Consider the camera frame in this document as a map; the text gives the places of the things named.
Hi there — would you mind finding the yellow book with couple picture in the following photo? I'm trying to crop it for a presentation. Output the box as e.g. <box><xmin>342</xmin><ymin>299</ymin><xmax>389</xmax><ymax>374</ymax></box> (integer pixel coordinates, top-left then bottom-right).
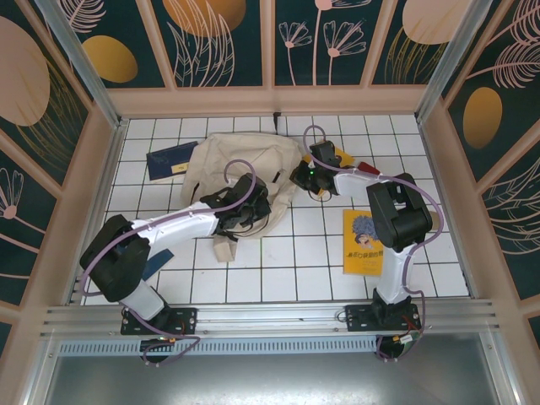
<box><xmin>302</xmin><ymin>148</ymin><xmax>356</xmax><ymax>199</ymax></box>

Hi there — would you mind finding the beige canvas backpack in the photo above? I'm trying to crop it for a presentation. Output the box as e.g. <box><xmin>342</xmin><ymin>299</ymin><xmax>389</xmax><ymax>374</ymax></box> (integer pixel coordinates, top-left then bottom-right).
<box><xmin>180</xmin><ymin>131</ymin><xmax>300</xmax><ymax>263</ymax></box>

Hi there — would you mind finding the navy blue book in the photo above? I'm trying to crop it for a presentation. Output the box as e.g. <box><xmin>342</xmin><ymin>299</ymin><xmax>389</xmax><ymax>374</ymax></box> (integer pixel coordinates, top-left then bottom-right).
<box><xmin>145</xmin><ymin>141</ymin><xmax>199</xmax><ymax>185</ymax></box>

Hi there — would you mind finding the yellow book with purple-haired figure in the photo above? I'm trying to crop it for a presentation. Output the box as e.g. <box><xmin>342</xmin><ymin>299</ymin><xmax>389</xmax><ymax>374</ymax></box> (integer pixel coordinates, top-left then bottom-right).
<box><xmin>342</xmin><ymin>208</ymin><xmax>385</xmax><ymax>278</ymax></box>

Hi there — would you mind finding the dark blue flat strip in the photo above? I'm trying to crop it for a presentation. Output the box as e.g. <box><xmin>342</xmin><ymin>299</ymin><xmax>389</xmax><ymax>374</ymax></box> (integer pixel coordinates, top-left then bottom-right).
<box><xmin>141</xmin><ymin>248</ymin><xmax>176</xmax><ymax>280</ymax></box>

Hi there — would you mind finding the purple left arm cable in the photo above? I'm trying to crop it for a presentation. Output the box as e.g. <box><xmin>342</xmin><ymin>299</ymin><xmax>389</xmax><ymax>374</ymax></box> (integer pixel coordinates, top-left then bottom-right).
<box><xmin>78</xmin><ymin>159</ymin><xmax>258</xmax><ymax>367</ymax></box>

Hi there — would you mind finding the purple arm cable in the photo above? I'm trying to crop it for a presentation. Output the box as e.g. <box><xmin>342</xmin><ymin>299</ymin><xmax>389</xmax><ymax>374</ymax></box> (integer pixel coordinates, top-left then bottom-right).
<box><xmin>303</xmin><ymin>124</ymin><xmax>445</xmax><ymax>363</ymax></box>
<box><xmin>78</xmin><ymin>159</ymin><xmax>258</xmax><ymax>367</ymax></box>

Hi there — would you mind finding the aluminium mounting rail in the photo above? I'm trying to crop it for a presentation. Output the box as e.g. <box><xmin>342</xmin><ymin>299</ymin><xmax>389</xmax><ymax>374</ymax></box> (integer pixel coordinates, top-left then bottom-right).
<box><xmin>40</xmin><ymin>298</ymin><xmax>503</xmax><ymax>338</ymax></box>

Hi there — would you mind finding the aluminium side rail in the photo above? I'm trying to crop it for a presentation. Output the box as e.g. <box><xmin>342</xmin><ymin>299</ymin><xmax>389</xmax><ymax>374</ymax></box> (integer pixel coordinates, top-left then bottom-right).
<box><xmin>65</xmin><ymin>120</ymin><xmax>127</xmax><ymax>305</ymax></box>
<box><xmin>417</xmin><ymin>120</ymin><xmax>480</xmax><ymax>299</ymax></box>

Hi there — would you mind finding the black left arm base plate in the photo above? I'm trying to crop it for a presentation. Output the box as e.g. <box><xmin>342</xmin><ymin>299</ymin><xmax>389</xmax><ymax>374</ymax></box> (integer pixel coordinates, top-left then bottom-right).
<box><xmin>121</xmin><ymin>306</ymin><xmax>199</xmax><ymax>337</ymax></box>

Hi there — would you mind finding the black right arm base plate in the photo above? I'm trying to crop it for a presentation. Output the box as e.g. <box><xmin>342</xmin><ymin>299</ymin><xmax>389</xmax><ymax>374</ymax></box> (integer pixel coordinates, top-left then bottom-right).
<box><xmin>344</xmin><ymin>303</ymin><xmax>422</xmax><ymax>334</ymax></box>

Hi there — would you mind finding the perforated metal cable tray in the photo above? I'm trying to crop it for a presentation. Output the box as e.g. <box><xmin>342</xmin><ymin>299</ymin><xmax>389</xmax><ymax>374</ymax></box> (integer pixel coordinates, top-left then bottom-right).
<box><xmin>57</xmin><ymin>339</ymin><xmax>381</xmax><ymax>358</ymax></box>

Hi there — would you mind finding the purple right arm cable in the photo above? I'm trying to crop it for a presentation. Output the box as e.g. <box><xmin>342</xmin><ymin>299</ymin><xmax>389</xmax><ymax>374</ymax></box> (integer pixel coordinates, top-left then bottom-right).
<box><xmin>303</xmin><ymin>124</ymin><xmax>445</xmax><ymax>363</ymax></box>

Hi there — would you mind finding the aluminium corner post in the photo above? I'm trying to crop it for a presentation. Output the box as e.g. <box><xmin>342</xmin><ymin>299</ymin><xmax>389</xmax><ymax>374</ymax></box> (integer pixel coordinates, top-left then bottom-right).
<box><xmin>33</xmin><ymin>0</ymin><xmax>128</xmax><ymax>130</ymax></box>
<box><xmin>415</xmin><ymin>0</ymin><xmax>503</xmax><ymax>123</ymax></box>

